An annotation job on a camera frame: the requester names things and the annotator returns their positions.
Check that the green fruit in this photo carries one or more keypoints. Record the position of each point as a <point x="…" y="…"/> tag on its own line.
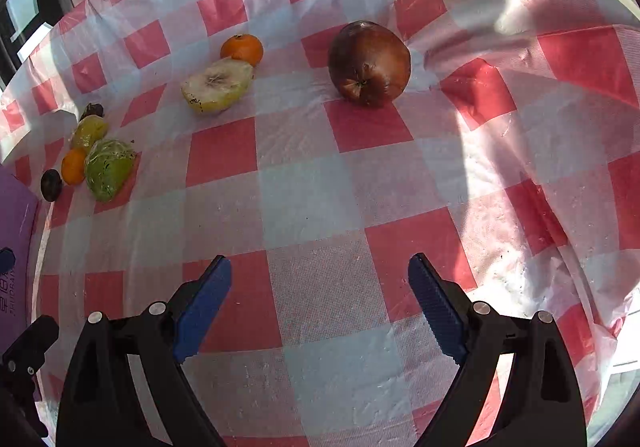
<point x="107" y="168"/>

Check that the dark round mangosteen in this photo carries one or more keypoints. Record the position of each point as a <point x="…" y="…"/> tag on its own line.
<point x="51" y="185"/>

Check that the yellow wrapped fruit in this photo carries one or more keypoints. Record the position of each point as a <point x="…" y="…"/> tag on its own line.
<point x="88" y="131"/>

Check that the red white checkered tablecloth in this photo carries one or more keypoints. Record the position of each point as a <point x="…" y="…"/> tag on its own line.
<point x="511" y="160"/>

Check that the small orange tangerine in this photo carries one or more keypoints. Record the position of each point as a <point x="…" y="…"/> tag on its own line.
<point x="245" y="47"/>

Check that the purple cardboard box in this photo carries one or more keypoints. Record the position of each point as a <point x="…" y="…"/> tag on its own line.
<point x="18" y="207"/>

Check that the small dark brown fruit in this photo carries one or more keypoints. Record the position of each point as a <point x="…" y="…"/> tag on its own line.
<point x="93" y="109"/>

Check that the halved pale pear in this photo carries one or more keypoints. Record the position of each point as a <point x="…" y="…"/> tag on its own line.
<point x="217" y="87"/>

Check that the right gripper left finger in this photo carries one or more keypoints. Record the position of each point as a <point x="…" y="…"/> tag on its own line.
<point x="99" y="404"/>

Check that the large dark red apple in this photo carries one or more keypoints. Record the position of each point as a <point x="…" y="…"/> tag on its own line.
<point x="368" y="64"/>

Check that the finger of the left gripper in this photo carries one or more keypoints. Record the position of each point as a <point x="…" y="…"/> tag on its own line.
<point x="19" y="366"/>

